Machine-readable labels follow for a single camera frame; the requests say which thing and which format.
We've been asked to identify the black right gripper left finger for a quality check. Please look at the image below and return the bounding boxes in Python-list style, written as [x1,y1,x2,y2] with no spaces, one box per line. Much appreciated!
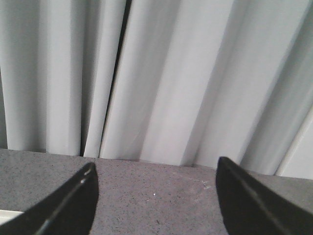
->
[0,163,98,235]

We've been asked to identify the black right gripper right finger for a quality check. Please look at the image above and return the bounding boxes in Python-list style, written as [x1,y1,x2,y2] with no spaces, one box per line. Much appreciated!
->
[216,157,313,235]

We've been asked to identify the cream rectangular tray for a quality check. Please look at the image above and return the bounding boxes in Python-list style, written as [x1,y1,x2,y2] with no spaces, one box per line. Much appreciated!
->
[0,210,23,225]

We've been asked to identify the grey pleated curtain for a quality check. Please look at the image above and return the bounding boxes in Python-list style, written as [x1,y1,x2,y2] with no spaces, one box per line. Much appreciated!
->
[0,0,313,179]

